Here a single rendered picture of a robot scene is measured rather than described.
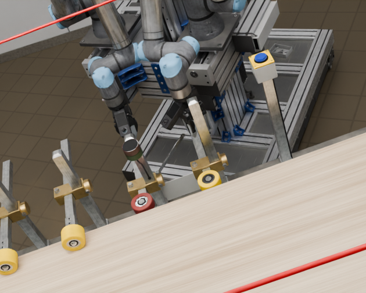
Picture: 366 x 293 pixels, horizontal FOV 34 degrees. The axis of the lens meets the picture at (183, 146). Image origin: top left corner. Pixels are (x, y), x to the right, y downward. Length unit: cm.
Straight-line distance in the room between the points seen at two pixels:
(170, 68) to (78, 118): 218
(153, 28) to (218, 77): 49
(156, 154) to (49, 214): 77
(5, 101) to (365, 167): 319
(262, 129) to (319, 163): 118
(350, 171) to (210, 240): 51
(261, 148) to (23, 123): 191
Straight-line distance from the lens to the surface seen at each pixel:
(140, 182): 221
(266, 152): 306
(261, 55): 197
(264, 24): 260
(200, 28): 243
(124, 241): 203
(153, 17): 210
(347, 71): 374
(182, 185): 230
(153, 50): 211
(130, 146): 201
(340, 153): 205
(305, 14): 429
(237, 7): 230
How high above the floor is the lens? 242
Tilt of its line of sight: 43 degrees down
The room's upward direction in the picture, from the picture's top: 23 degrees counter-clockwise
